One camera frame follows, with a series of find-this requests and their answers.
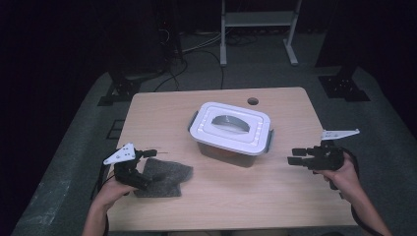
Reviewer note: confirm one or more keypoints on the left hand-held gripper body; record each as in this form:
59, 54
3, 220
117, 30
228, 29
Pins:
129, 173

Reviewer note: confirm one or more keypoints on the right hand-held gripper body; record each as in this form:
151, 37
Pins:
327, 157

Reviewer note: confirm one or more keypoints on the smoky transparent storage box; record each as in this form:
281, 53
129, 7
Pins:
223, 159

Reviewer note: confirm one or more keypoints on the person's left hand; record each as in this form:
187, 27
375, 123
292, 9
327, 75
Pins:
111, 193

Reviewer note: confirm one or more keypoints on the person's right hand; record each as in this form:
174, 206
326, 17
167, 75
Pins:
345, 183

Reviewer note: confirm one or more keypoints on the black stand base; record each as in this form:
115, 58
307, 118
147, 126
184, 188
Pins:
344, 87
124, 88

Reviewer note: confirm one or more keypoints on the white metal stand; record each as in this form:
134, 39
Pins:
259, 18

